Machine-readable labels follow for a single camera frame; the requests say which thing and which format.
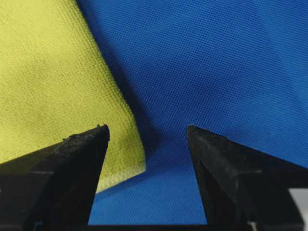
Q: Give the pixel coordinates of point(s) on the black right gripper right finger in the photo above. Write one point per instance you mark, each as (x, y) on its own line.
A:
(242, 188)

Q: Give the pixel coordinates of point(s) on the blue table cloth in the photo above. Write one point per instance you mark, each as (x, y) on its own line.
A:
(238, 68)

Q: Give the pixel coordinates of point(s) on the yellow-green microfiber towel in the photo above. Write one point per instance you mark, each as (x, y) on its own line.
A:
(54, 83)

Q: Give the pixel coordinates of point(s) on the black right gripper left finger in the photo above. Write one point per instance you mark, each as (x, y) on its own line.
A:
(55, 186)

